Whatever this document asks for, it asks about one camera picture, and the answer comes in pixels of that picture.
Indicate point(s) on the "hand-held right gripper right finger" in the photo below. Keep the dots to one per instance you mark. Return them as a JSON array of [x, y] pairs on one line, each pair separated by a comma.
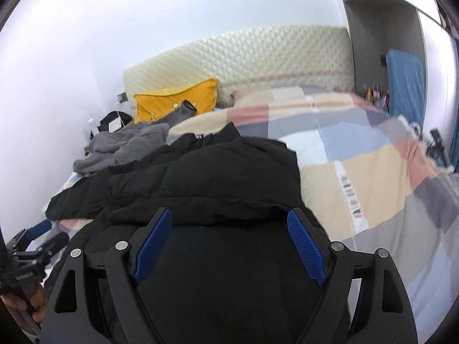
[[306, 248]]

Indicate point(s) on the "black bag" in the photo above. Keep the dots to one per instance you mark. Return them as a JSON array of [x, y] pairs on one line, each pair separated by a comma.
[[115, 115]]

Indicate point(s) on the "black tripod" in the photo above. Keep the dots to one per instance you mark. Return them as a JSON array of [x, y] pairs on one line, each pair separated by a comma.
[[439, 144]]

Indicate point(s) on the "yellow pillow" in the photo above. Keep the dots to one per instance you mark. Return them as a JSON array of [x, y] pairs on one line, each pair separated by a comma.
[[168, 98]]

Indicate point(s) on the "cream quilted headboard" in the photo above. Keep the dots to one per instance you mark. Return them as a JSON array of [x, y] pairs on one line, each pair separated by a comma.
[[269, 53]]

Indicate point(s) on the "wall socket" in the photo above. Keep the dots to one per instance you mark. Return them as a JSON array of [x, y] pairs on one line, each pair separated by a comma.
[[122, 98]]

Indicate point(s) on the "grey fleece garment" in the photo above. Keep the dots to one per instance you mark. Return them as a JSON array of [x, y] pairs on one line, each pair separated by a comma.
[[118, 143]]

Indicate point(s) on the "person's left hand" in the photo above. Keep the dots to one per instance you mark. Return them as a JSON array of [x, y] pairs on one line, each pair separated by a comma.
[[36, 299]]

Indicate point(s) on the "group of small bottles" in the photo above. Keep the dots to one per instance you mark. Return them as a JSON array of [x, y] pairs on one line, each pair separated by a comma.
[[374, 96]]

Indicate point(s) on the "blue towel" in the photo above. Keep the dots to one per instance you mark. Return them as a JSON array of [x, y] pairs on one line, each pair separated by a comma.
[[405, 82]]

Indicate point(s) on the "white and grey wardrobe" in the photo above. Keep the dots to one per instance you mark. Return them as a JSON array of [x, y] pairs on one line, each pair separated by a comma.
[[365, 32]]

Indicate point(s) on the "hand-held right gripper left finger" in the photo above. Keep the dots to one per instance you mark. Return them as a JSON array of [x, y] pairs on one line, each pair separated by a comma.
[[154, 244]]

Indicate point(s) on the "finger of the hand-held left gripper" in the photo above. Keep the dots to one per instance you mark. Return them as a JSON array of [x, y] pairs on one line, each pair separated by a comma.
[[54, 242], [37, 230]]

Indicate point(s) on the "checkered pastel quilt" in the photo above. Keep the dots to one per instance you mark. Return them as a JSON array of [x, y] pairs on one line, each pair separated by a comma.
[[376, 172]]

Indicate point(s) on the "black puffer jacket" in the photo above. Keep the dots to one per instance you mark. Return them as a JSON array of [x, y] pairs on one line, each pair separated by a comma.
[[215, 172]]

